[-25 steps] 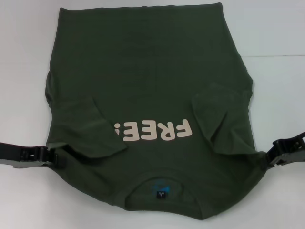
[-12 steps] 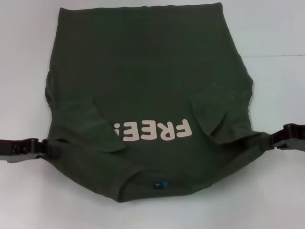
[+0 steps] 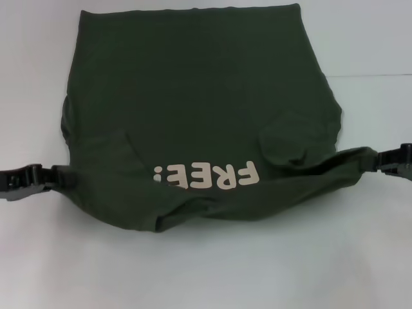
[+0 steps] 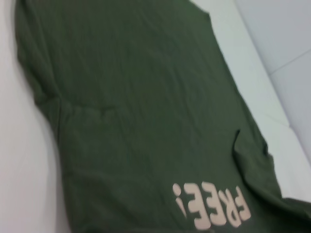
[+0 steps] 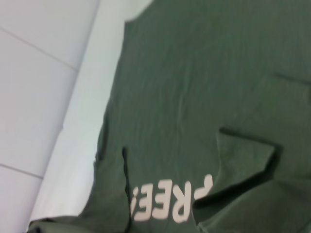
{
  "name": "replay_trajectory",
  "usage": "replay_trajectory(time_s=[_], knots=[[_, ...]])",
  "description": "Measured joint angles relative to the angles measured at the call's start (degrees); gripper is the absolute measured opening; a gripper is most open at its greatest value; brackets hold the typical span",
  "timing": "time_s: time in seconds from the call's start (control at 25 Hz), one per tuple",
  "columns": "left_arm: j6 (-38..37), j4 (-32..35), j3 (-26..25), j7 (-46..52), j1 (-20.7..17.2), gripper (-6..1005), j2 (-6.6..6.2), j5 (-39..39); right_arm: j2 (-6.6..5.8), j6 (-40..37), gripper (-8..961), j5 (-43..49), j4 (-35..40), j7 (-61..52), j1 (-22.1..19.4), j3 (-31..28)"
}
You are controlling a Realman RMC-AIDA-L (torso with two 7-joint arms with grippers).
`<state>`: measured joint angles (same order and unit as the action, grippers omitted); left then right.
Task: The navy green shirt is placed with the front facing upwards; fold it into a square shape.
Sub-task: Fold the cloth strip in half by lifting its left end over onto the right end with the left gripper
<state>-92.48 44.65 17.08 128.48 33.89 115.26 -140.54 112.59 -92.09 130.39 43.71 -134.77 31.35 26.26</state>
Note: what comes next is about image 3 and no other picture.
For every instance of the dark green FREE t-shirt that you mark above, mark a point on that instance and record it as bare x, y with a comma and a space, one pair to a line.
199, 106

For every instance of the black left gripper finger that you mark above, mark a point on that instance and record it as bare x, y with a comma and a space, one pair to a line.
66, 180
30, 175

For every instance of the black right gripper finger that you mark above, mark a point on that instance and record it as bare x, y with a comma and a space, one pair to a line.
400, 172
394, 157

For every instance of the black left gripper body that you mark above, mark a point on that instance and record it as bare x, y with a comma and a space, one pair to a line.
8, 188

